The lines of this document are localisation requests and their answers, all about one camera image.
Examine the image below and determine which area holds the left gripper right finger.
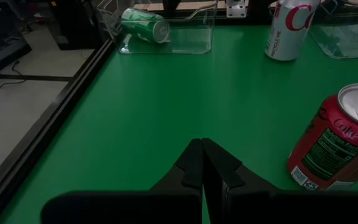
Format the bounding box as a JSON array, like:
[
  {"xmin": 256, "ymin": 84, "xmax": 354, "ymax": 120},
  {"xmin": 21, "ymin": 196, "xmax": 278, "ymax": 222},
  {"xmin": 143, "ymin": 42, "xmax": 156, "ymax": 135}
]
[{"xmin": 201, "ymin": 138, "xmax": 279, "ymax": 193}]

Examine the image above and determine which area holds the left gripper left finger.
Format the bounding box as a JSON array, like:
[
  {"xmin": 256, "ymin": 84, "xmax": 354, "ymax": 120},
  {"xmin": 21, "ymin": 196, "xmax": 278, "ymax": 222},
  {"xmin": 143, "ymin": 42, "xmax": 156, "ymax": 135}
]
[{"xmin": 149, "ymin": 138, "xmax": 204, "ymax": 193}]

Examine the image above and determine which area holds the red Coke Zero can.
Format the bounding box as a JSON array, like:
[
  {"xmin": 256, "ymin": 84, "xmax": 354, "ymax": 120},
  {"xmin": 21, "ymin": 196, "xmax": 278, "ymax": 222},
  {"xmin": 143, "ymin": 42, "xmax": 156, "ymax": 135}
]
[{"xmin": 287, "ymin": 83, "xmax": 358, "ymax": 191}]

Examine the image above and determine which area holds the silver Diet Coke can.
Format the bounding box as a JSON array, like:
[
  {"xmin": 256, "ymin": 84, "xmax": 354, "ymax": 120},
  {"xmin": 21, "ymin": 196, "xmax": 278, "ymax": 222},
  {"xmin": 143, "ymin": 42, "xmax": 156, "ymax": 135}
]
[{"xmin": 264, "ymin": 0, "xmax": 319, "ymax": 62}]

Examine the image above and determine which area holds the green Sprite soda can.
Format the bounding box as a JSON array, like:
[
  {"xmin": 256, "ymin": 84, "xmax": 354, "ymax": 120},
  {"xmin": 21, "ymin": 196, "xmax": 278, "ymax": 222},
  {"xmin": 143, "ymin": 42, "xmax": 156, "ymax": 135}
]
[{"xmin": 120, "ymin": 7, "xmax": 171, "ymax": 44}]

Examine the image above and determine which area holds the clear plastic storage bin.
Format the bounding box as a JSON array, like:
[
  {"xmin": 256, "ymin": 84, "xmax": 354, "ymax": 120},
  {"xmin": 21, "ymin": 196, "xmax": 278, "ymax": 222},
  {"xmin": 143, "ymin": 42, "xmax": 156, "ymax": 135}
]
[
  {"xmin": 96, "ymin": 0, "xmax": 219, "ymax": 55},
  {"xmin": 309, "ymin": 0, "xmax": 358, "ymax": 60}
]

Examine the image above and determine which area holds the black computer tower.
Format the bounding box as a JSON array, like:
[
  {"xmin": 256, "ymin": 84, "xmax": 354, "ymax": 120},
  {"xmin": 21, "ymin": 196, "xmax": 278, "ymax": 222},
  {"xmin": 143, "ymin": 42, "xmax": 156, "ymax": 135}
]
[{"xmin": 47, "ymin": 0, "xmax": 104, "ymax": 50}]

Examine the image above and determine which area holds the black equipment case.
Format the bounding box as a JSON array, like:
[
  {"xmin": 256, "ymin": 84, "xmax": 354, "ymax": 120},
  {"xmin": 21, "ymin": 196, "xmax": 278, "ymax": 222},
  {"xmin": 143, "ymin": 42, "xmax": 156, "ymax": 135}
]
[{"xmin": 0, "ymin": 0, "xmax": 32, "ymax": 71}]

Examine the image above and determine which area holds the white metal bracket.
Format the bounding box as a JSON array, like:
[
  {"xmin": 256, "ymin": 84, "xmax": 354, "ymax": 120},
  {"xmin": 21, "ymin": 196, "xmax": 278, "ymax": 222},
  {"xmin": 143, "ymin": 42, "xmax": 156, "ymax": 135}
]
[{"xmin": 225, "ymin": 0, "xmax": 248, "ymax": 19}]

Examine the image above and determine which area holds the black floor cable with plug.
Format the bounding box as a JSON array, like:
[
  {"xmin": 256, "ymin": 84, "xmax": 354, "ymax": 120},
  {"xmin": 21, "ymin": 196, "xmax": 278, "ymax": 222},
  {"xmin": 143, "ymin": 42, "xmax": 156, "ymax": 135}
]
[{"xmin": 0, "ymin": 58, "xmax": 27, "ymax": 91}]

